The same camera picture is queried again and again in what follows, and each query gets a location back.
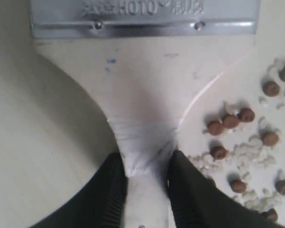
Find white paint brush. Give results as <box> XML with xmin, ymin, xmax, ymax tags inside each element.
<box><xmin>29</xmin><ymin>0</ymin><xmax>260</xmax><ymax>228</ymax></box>

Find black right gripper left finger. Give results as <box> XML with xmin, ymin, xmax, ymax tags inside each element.
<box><xmin>33</xmin><ymin>153</ymin><xmax>128</xmax><ymax>228</ymax></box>

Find scattered white rice grains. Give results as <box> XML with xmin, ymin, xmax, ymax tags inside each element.
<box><xmin>180</xmin><ymin>60</ymin><xmax>285</xmax><ymax>223</ymax></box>

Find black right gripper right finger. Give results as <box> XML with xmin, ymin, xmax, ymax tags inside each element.
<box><xmin>168</xmin><ymin>151</ymin><xmax>279</xmax><ymax>228</ymax></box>

